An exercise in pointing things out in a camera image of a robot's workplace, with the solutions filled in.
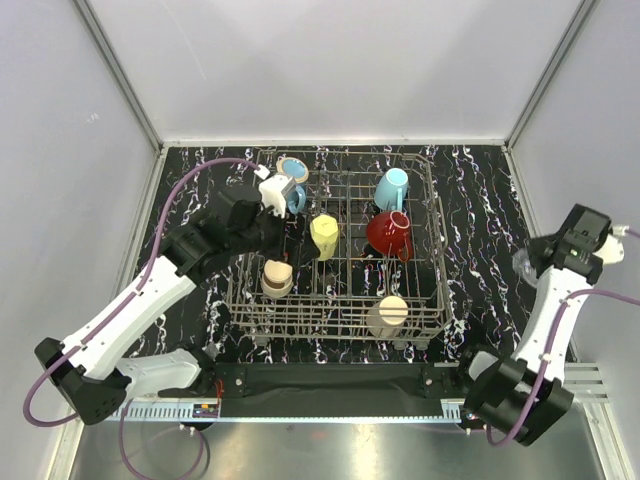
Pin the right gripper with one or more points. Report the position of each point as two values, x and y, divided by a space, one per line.
535 245

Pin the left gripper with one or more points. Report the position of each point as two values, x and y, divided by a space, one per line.
298 250

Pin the steel brown tumbler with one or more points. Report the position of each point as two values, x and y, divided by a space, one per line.
276 279

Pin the yellow-green mug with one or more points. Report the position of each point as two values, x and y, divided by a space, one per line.
323 233

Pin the clear glass cup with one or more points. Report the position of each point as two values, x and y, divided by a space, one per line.
525 265

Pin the blue butterfly mug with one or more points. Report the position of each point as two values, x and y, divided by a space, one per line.
298 172

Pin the red mug cream interior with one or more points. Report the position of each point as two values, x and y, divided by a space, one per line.
389 233

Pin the light blue mug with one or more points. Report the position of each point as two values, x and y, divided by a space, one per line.
391 190

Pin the beige paper cup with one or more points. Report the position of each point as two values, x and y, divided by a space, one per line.
386 318

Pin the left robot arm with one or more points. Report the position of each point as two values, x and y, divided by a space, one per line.
89 368

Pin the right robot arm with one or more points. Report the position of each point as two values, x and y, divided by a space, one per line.
520 396

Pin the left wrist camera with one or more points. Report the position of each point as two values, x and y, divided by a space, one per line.
273 188

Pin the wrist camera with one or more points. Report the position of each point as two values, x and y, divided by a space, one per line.
619 231
273 188

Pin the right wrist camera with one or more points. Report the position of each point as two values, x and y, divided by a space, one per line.
619 231

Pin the grey wire dish rack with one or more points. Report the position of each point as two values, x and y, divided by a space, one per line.
329 299

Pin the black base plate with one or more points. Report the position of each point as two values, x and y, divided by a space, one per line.
431 380

